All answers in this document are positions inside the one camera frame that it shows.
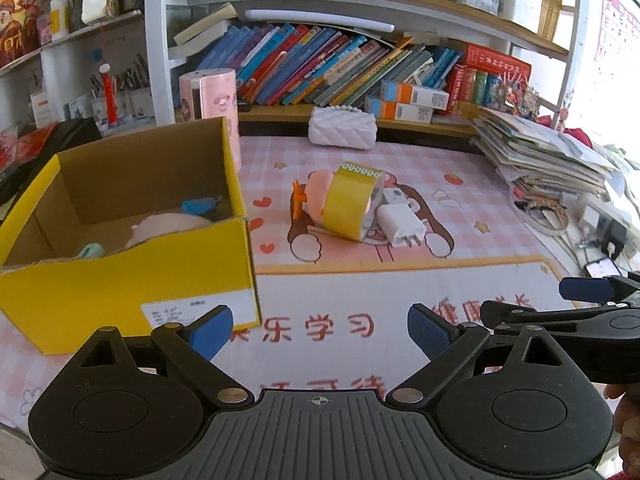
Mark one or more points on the wooden bookshelf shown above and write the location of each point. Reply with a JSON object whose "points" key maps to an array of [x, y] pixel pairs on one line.
{"points": [[446, 18]]}

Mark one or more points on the red plastic bag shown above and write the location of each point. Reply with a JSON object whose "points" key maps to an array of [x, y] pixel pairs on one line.
{"points": [[16, 150]]}

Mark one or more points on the black keyboard case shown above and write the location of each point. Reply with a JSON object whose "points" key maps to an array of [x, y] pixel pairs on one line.
{"points": [[67, 135]]}

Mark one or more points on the pink plush pig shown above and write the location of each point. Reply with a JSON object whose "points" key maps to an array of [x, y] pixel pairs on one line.
{"points": [[163, 224]]}

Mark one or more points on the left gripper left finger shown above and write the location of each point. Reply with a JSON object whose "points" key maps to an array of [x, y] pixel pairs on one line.
{"points": [[188, 351]]}

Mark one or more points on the pink cylindrical pen holder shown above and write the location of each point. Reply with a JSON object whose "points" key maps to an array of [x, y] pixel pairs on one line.
{"points": [[212, 94]]}

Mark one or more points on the white power adapter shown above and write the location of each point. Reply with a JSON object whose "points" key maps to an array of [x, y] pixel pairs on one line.
{"points": [[398, 221]]}

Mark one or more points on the smartphone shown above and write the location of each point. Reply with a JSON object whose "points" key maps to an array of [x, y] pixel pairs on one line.
{"points": [[602, 268]]}

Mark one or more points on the stack of papers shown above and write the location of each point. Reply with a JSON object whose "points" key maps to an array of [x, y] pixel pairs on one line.
{"points": [[539, 160]]}

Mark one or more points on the yellow tape roll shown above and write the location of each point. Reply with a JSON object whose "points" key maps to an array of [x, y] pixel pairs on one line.
{"points": [[354, 194]]}

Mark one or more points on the red thick dictionary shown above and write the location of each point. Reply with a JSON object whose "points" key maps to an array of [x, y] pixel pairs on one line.
{"points": [[495, 63]]}

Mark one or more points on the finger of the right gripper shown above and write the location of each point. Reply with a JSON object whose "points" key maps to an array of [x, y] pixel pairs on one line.
{"points": [[500, 316], [615, 289]]}

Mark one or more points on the pink handheld fan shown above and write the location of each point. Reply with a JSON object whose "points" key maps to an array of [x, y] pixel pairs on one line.
{"points": [[313, 194]]}

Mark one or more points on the orange white box lower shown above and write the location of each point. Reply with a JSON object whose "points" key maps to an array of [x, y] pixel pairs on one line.
{"points": [[399, 112]]}

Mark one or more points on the yellow cardboard box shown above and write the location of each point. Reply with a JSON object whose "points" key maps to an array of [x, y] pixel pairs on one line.
{"points": [[95, 194]]}

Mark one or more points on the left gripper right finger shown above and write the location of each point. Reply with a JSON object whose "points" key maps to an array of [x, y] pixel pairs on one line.
{"points": [[451, 351]]}

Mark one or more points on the white power strip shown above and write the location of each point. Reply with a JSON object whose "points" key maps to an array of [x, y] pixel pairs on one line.
{"points": [[597, 217]]}

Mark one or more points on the person right hand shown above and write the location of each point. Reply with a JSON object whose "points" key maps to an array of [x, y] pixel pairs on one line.
{"points": [[626, 424]]}

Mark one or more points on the white quilted handbag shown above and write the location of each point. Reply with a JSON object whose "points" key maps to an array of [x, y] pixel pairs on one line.
{"points": [[342, 127]]}

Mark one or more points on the orange white box upper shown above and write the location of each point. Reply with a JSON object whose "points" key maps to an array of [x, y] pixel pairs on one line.
{"points": [[415, 95]]}

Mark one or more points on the mint green stapler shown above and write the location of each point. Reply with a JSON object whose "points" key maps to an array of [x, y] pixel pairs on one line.
{"points": [[91, 251]]}

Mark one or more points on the fortune god figure box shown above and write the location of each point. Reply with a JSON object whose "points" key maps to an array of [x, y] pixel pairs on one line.
{"points": [[18, 30]]}

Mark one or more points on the orange white box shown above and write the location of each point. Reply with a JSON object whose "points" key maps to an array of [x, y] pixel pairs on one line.
{"points": [[415, 95], [399, 112]]}

